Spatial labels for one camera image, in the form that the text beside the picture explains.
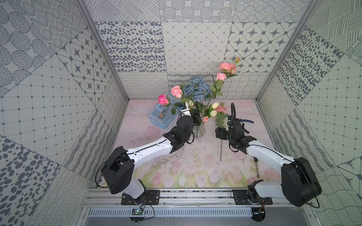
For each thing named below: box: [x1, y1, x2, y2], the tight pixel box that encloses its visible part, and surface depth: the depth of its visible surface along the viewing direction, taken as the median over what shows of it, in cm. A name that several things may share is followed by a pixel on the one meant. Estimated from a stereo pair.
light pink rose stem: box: [207, 72, 227, 113], surface depth 76 cm
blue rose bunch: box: [182, 76, 212, 103], surface depth 80 cm
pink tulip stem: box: [202, 115, 209, 123], surface depth 74 cm
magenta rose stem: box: [157, 94, 181, 116], surface depth 67 cm
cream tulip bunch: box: [188, 99, 220, 125], surface depth 78 cm
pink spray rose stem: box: [218, 56, 241, 79], surface depth 80 cm
